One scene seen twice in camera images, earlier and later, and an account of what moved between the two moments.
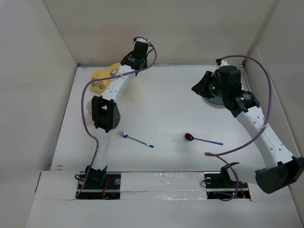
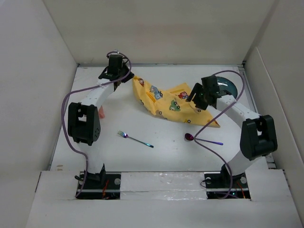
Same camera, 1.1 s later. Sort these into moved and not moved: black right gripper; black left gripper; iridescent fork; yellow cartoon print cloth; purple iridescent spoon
Moved: black left gripper; black right gripper; yellow cartoon print cloth
Not moved: iridescent fork; purple iridescent spoon
